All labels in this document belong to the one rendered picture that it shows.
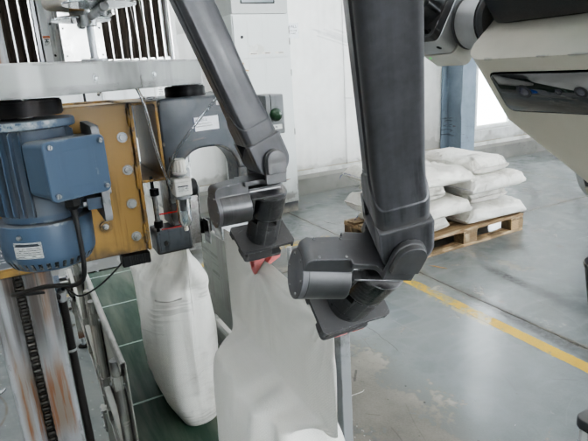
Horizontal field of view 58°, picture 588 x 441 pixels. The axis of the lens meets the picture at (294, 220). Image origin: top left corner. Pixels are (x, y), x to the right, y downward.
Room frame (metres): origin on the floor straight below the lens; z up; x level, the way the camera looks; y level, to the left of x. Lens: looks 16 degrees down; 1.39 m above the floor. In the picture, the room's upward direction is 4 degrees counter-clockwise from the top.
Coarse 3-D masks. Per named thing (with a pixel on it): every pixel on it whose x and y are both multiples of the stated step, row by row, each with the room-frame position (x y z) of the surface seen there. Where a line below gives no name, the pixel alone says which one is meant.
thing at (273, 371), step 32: (256, 288) 0.94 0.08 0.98; (288, 288) 0.78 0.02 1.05; (256, 320) 0.95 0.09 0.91; (288, 320) 0.79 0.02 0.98; (224, 352) 0.99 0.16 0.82; (256, 352) 0.94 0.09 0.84; (288, 352) 0.80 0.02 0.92; (320, 352) 0.70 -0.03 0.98; (224, 384) 0.93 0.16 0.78; (256, 384) 0.85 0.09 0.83; (288, 384) 0.81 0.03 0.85; (320, 384) 0.70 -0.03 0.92; (224, 416) 0.93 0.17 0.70; (256, 416) 0.78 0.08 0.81; (288, 416) 0.75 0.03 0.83; (320, 416) 0.71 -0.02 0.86
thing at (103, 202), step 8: (80, 128) 0.99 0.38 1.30; (88, 128) 0.88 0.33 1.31; (96, 128) 0.87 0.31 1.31; (104, 192) 0.86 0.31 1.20; (80, 200) 0.88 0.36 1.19; (88, 200) 0.86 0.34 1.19; (96, 200) 0.86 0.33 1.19; (104, 200) 0.86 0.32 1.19; (88, 208) 0.86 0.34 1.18; (96, 208) 0.86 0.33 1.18; (104, 208) 0.86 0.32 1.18; (104, 216) 0.87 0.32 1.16; (112, 216) 0.87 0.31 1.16
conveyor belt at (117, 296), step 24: (120, 288) 2.44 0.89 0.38; (120, 312) 2.16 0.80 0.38; (120, 336) 1.93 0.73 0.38; (144, 360) 1.73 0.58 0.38; (144, 384) 1.57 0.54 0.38; (144, 408) 1.44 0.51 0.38; (168, 408) 1.43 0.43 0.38; (144, 432) 1.32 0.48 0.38; (168, 432) 1.31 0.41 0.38; (192, 432) 1.31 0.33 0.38; (216, 432) 1.30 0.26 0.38
